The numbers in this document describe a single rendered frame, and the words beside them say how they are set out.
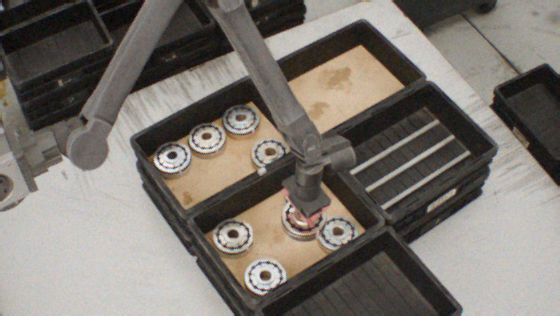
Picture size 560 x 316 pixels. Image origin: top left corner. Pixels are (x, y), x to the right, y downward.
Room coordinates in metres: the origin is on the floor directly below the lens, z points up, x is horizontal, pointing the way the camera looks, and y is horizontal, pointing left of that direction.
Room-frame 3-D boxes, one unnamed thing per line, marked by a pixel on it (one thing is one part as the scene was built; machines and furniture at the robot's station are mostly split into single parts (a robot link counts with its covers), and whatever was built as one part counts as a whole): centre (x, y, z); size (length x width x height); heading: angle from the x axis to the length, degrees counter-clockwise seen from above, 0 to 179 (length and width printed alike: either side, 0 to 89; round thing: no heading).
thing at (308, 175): (0.97, -0.07, 1.21); 0.07 x 0.06 x 0.07; 117
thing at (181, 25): (2.21, 0.46, 0.31); 0.40 x 0.30 x 0.34; 118
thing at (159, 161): (1.27, 0.28, 0.86); 0.10 x 0.10 x 0.01
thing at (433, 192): (1.25, -0.35, 0.92); 0.40 x 0.30 x 0.02; 124
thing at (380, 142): (1.25, -0.35, 0.87); 0.40 x 0.30 x 0.11; 124
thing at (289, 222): (0.97, -0.06, 1.03); 0.10 x 0.10 x 0.01
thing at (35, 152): (0.85, 0.44, 1.45); 0.09 x 0.08 x 0.12; 28
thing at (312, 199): (0.97, -0.06, 1.15); 0.10 x 0.07 x 0.07; 33
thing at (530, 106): (1.83, -1.05, 0.26); 0.40 x 0.30 x 0.23; 28
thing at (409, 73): (1.49, -0.18, 0.87); 0.40 x 0.30 x 0.11; 124
